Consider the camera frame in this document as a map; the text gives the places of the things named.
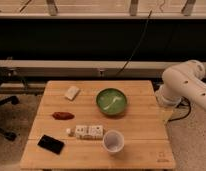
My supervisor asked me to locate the wooden folding table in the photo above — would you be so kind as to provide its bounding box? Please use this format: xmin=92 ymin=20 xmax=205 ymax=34
xmin=20 ymin=81 xmax=175 ymax=170

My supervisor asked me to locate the black smartphone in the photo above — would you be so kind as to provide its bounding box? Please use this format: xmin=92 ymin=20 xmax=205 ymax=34
xmin=38 ymin=135 xmax=64 ymax=154

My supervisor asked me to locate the red pepper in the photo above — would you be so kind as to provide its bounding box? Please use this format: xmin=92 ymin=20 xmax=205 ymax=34
xmin=52 ymin=112 xmax=75 ymax=120

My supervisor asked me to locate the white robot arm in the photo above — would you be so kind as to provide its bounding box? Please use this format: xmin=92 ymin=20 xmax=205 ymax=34
xmin=155 ymin=60 xmax=206 ymax=111

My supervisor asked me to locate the green bowl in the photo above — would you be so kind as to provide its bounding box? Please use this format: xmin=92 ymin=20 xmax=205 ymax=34
xmin=96 ymin=88 xmax=127 ymax=117

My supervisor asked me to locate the white sponge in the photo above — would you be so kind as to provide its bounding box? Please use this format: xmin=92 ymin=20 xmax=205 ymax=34
xmin=65 ymin=86 xmax=80 ymax=100

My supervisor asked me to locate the white patterned bottle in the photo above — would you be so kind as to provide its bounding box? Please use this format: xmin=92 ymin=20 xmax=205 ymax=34
xmin=66 ymin=125 xmax=104 ymax=140

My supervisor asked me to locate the black hanging cable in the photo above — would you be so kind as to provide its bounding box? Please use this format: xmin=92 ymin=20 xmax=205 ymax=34
xmin=114 ymin=9 xmax=153 ymax=78

